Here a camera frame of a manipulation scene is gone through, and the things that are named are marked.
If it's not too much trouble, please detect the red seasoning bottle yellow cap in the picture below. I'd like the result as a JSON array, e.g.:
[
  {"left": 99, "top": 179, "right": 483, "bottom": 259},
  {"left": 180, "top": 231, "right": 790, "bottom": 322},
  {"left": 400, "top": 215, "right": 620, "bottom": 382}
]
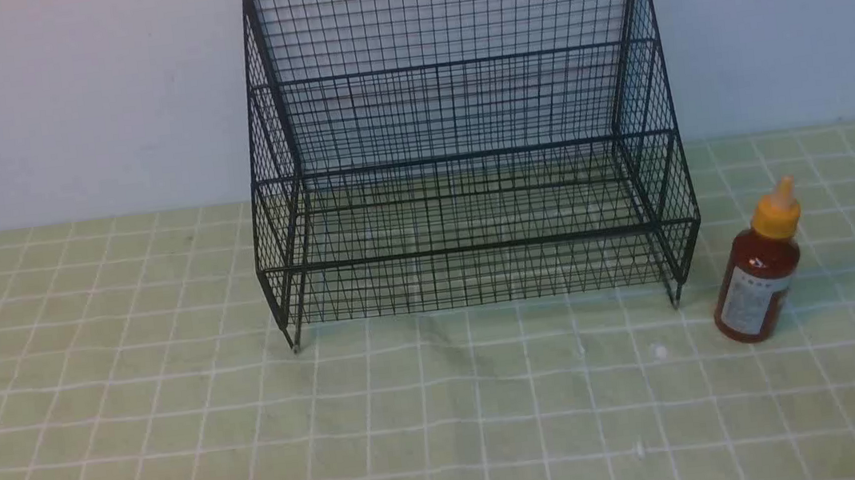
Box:
[{"left": 713, "top": 176, "right": 801, "bottom": 345}]

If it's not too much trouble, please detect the green checkered tablecloth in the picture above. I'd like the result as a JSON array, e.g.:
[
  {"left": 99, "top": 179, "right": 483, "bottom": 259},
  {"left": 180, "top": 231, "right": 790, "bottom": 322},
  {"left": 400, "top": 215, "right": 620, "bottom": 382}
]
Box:
[{"left": 0, "top": 123, "right": 855, "bottom": 480}]

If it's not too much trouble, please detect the black wire mesh shelf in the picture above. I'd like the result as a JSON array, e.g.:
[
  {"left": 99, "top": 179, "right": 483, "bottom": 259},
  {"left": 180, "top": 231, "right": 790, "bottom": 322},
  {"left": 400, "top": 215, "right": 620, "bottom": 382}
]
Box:
[{"left": 241, "top": 0, "right": 701, "bottom": 350}]

